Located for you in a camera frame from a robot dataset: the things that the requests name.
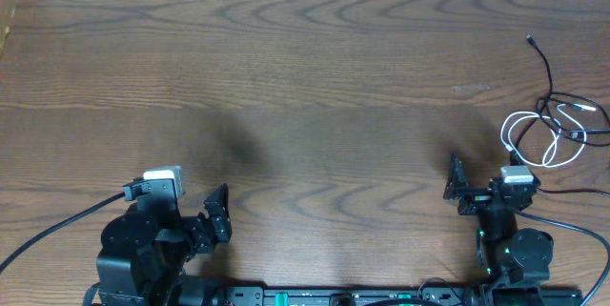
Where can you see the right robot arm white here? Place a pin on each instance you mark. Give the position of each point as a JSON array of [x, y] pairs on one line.
[[516, 259]]

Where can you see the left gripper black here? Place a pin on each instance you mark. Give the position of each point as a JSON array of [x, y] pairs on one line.
[[210, 226]]

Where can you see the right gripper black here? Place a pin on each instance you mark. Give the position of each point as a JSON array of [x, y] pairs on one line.
[[457, 187]]

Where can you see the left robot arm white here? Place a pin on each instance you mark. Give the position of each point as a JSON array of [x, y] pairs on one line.
[[144, 251]]

